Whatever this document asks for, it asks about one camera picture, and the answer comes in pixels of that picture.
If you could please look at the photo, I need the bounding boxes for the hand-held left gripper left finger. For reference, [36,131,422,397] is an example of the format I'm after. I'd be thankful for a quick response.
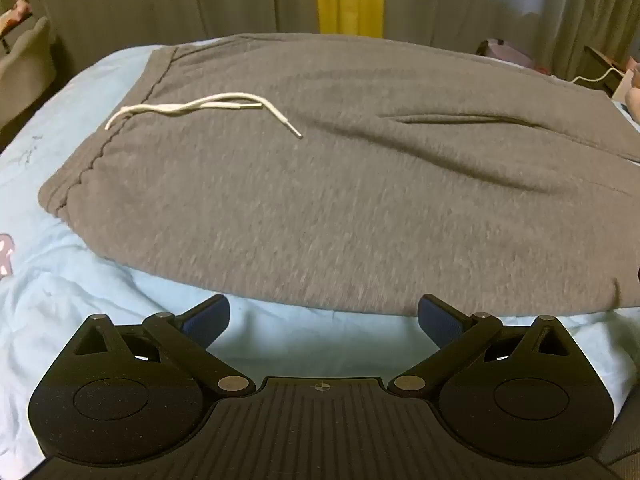
[72,294,256,396]

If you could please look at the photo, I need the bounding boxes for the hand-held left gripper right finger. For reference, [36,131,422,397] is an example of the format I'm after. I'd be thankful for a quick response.
[389,294,571,396]

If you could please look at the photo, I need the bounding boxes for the grey sweat pants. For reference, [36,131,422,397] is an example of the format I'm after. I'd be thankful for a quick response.
[37,33,640,319]

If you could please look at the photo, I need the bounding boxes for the light blue printed blanket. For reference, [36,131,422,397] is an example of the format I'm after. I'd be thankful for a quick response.
[0,39,640,467]

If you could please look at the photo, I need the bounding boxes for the pale pink object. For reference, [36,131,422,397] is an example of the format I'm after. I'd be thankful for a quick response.
[612,60,640,124]

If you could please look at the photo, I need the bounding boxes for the dark wooden nightstand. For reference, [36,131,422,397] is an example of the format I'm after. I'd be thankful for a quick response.
[582,45,631,97]

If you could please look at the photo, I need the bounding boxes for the beige chair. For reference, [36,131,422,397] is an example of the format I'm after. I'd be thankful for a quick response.
[0,15,58,132]

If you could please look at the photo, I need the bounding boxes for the small pink toy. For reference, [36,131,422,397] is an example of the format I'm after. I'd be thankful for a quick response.
[0,0,32,37]

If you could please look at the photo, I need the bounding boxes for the white cable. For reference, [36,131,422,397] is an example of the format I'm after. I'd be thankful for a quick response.
[570,64,627,87]

